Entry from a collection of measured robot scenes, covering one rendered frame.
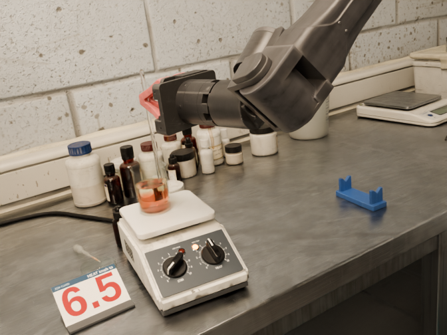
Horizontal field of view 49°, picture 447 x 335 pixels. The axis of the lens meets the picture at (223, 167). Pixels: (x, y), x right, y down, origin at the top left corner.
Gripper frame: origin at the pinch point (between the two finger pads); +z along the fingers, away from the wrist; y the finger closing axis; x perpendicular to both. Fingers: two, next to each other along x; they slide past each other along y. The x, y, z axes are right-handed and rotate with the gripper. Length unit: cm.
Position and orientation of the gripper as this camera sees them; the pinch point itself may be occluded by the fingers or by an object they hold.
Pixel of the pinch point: (146, 99)
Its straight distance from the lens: 71.0
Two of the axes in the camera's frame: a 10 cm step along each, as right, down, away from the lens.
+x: 1.2, 9.4, 3.2
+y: -6.5, 3.2, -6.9
